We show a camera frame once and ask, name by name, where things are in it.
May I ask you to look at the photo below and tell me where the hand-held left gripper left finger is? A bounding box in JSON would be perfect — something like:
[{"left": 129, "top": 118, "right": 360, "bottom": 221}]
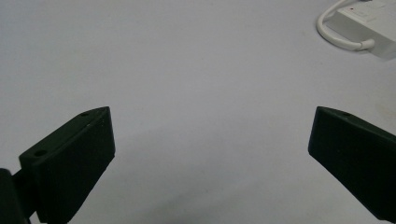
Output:
[{"left": 12, "top": 105, "right": 117, "bottom": 224}]

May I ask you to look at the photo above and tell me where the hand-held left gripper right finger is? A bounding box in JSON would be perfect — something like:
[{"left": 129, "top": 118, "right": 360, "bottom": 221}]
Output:
[{"left": 307, "top": 105, "right": 396, "bottom": 224}]

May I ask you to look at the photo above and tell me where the white power strip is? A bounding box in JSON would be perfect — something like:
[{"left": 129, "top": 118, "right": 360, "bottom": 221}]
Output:
[{"left": 324, "top": 0, "right": 396, "bottom": 60}]

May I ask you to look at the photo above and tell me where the white power cable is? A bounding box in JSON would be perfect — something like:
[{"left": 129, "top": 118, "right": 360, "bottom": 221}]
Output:
[{"left": 316, "top": 0, "right": 375, "bottom": 52}]

